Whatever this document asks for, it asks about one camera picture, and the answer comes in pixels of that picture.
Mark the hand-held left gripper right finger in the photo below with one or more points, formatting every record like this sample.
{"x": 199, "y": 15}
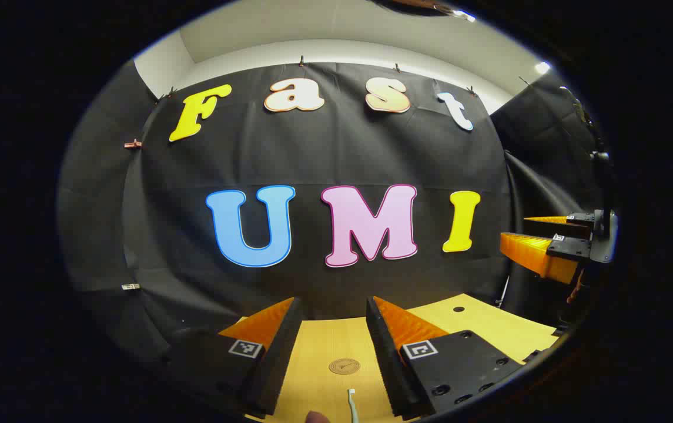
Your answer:
{"x": 386, "y": 364}

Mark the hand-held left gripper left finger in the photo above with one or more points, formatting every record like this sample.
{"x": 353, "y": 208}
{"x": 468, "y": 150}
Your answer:
{"x": 280, "y": 352}

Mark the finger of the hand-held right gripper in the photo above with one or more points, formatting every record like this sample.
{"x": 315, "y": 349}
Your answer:
{"x": 568, "y": 249}
{"x": 580, "y": 218}

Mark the pale green toothbrush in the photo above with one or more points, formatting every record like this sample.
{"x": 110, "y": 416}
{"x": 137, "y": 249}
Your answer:
{"x": 352, "y": 405}

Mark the wooden desktop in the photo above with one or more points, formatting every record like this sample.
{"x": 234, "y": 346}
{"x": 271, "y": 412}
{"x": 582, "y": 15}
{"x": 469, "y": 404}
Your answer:
{"x": 324, "y": 341}

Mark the black light stand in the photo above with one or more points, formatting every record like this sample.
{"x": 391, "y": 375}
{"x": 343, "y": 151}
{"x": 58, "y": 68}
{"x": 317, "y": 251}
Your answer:
{"x": 602, "y": 156}

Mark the ceiling light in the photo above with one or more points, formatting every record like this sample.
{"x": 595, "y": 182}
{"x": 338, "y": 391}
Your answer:
{"x": 542, "y": 67}
{"x": 463, "y": 14}

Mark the silver clip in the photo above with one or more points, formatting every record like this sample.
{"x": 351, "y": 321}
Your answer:
{"x": 130, "y": 286}

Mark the black backdrop cloth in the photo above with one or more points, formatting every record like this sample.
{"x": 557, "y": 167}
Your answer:
{"x": 312, "y": 153}

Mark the copper clip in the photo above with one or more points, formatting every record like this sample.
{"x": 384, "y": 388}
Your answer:
{"x": 132, "y": 144}

